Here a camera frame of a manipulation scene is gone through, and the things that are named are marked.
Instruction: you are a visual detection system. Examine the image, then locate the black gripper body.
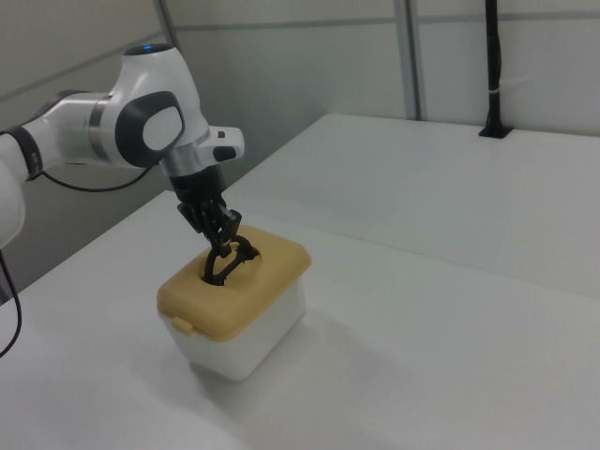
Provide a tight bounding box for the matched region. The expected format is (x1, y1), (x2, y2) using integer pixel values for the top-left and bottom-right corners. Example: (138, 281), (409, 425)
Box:
(169, 164), (231, 210)

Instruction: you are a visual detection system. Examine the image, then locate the black lid handle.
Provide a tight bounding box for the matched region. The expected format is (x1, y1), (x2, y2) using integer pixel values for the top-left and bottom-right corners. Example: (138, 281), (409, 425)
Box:
(202, 236), (262, 287)

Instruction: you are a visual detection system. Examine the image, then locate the tan tool case lid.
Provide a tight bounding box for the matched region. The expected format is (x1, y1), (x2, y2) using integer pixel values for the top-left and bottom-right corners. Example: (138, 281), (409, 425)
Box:
(156, 224), (312, 342)

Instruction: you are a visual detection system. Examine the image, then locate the white tool case box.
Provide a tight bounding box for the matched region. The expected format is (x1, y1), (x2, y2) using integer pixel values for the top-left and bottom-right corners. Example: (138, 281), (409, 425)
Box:
(172, 274), (308, 384)

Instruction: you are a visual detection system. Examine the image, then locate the black clamped pole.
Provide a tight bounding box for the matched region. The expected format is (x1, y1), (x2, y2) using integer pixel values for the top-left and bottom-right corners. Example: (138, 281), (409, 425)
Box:
(477, 0), (513, 140)

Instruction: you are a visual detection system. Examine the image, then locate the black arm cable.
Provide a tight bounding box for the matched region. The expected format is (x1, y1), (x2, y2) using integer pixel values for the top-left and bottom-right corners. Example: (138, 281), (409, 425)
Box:
(0, 163), (151, 360)

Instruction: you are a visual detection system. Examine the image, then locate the grey partition corner post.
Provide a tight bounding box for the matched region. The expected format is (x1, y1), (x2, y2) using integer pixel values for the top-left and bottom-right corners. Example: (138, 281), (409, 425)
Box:
(157, 0), (207, 123)

